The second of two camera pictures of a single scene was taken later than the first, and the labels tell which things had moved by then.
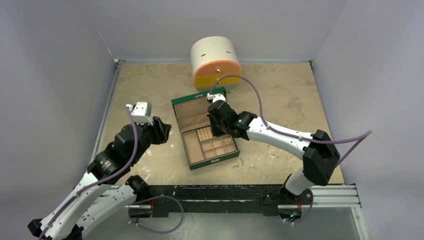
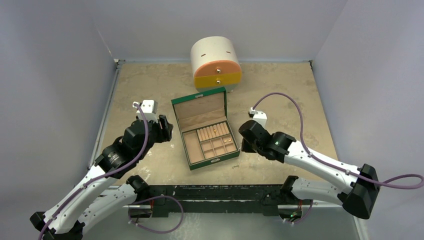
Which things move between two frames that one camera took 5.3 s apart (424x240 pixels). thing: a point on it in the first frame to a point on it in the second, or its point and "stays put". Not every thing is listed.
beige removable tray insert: x=201 y=145 stays put
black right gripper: x=215 y=120 to x=247 y=133
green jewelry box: x=201 y=148 stays put
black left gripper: x=160 y=129 stays put
